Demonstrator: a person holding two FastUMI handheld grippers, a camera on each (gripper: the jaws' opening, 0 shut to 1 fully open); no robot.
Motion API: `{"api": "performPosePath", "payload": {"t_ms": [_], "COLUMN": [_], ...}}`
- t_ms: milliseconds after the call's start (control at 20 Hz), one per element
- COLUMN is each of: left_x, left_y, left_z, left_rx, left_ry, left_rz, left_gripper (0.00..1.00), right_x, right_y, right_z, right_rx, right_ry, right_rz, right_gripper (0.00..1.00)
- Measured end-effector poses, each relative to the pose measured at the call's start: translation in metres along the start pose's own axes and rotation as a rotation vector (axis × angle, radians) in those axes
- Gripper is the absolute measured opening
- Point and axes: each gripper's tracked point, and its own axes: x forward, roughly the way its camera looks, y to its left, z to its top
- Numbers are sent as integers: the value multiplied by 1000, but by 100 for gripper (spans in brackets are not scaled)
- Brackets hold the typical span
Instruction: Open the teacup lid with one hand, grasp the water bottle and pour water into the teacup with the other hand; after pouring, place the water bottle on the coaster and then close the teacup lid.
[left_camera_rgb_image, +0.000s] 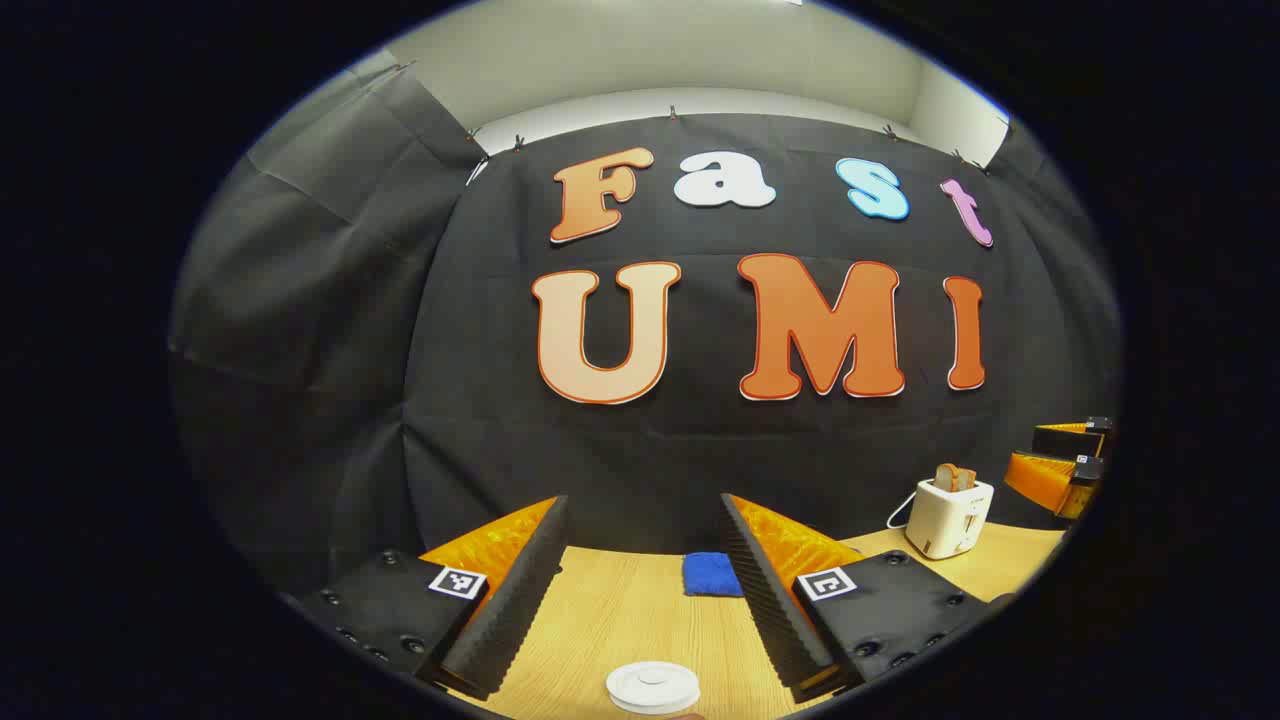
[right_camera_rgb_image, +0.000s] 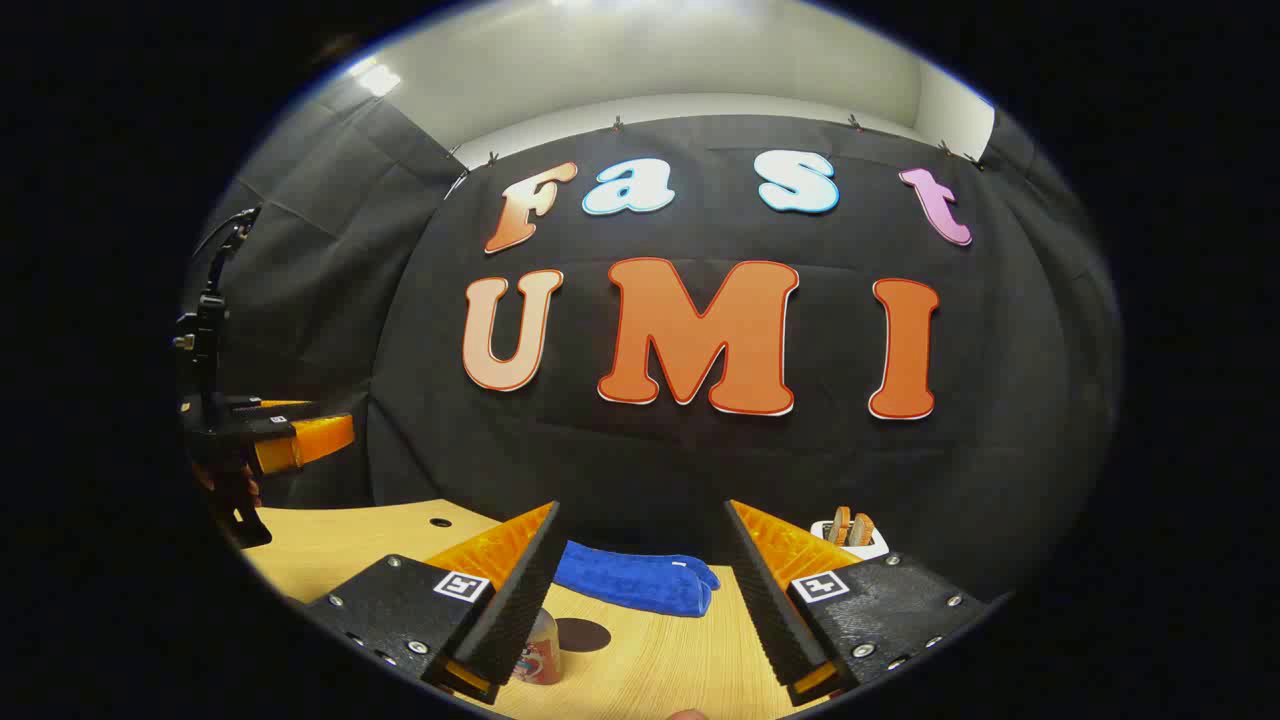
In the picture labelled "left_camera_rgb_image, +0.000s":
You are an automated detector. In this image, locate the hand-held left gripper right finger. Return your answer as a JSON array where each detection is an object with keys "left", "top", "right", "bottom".
[{"left": 720, "top": 492, "right": 1016, "bottom": 704}]

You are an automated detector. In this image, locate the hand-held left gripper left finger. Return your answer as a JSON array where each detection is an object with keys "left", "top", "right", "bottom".
[{"left": 300, "top": 493, "right": 573, "bottom": 701}]

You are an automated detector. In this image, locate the white teacup lid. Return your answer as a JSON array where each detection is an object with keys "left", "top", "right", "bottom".
[{"left": 605, "top": 660, "right": 702, "bottom": 716}]

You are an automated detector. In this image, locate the blue towel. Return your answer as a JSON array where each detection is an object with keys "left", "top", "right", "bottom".
[{"left": 682, "top": 552, "right": 746, "bottom": 598}]

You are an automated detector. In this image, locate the white toaster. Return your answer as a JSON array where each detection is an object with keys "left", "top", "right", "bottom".
[{"left": 905, "top": 478, "right": 995, "bottom": 560}]

